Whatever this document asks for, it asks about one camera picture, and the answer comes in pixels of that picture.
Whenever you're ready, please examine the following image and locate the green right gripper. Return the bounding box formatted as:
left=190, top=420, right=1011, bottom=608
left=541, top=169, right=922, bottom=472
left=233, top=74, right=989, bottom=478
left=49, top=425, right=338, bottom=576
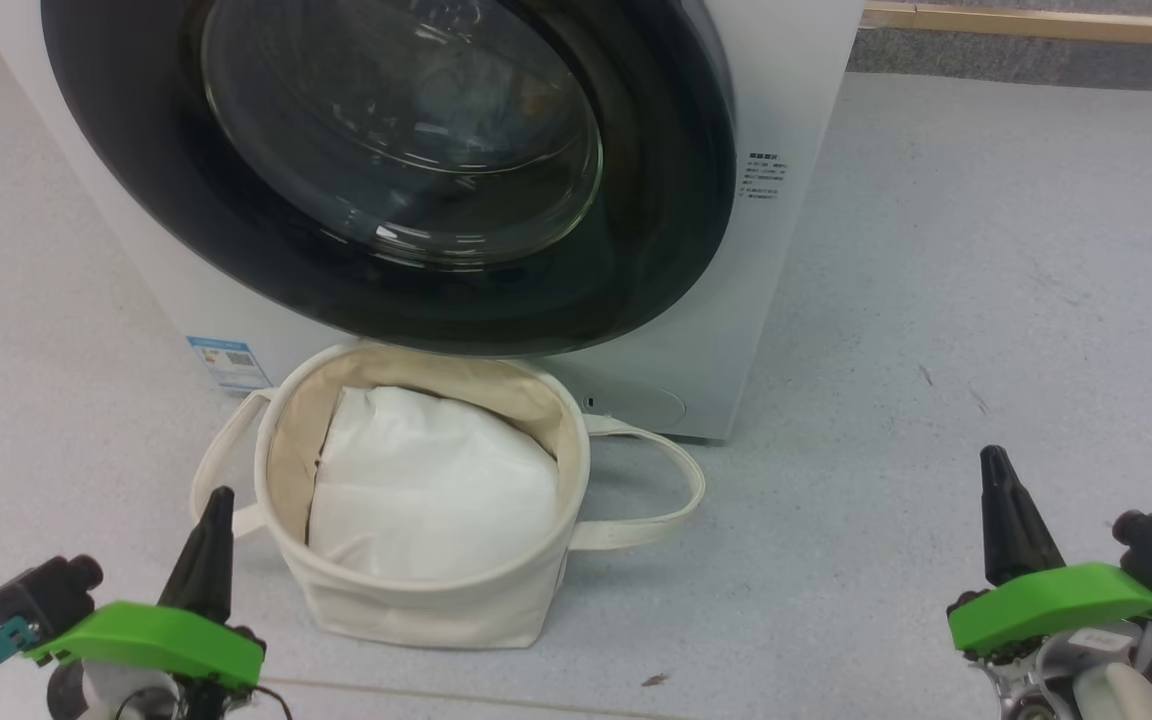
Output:
left=948, top=445, right=1152, bottom=656

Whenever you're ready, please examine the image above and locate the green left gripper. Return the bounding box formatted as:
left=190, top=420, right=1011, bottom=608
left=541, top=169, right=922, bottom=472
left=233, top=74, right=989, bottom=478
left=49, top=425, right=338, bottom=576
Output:
left=24, top=487, right=265, bottom=691

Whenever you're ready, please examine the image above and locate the black round glass door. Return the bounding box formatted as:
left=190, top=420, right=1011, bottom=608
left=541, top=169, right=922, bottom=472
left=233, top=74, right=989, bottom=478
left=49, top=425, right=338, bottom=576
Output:
left=41, top=0, right=737, bottom=358

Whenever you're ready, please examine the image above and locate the cream canvas laundry basket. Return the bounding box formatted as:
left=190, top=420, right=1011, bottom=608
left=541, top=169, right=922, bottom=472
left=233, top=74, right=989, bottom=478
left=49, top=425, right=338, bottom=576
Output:
left=190, top=343, right=706, bottom=650

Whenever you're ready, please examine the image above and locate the white front-load washing machine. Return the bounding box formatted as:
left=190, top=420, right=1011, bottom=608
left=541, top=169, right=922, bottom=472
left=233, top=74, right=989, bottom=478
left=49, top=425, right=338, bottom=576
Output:
left=0, top=0, right=867, bottom=443

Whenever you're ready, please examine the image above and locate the blue energy label sticker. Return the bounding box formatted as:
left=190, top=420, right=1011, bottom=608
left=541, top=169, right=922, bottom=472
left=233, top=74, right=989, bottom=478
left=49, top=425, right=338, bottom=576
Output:
left=186, top=336, right=272, bottom=392

